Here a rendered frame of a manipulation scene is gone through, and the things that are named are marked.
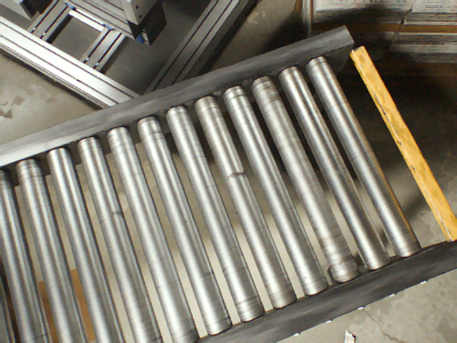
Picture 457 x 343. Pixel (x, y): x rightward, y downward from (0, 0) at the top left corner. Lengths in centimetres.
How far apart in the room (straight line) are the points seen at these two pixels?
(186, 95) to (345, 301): 51
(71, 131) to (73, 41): 89
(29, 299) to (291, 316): 48
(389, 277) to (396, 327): 86
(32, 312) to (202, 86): 55
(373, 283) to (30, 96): 157
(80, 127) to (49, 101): 102
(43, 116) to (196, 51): 70
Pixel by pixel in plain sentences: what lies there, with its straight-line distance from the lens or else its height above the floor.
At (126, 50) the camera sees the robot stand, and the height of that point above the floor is 21.
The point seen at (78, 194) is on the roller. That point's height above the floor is 79.
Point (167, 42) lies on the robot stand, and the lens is 171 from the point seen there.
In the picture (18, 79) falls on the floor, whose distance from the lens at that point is 207.
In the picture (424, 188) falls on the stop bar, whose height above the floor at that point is 82.
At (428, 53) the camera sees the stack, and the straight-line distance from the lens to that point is 176.
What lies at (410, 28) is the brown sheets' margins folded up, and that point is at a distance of 160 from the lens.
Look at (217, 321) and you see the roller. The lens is 83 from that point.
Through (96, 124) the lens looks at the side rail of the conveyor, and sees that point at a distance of 94.
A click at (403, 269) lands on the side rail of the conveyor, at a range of 88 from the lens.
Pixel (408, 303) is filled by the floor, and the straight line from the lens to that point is 174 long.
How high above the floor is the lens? 162
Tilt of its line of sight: 73 degrees down
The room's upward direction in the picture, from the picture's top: 3 degrees counter-clockwise
